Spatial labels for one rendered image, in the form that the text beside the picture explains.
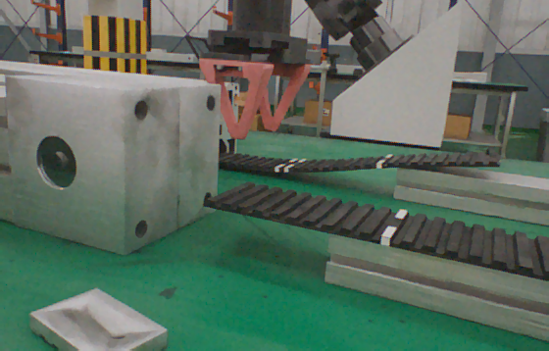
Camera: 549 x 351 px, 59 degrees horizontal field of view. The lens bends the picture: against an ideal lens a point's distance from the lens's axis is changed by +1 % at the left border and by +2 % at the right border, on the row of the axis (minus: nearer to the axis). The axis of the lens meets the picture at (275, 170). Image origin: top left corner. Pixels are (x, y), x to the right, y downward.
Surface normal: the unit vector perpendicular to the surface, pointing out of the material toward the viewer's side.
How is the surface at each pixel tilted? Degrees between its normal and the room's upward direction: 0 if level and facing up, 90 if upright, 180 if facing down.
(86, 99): 90
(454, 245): 0
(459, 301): 90
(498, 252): 0
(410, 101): 90
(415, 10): 90
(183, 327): 0
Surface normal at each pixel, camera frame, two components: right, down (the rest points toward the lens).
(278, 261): 0.07, -0.97
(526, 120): -0.31, 0.20
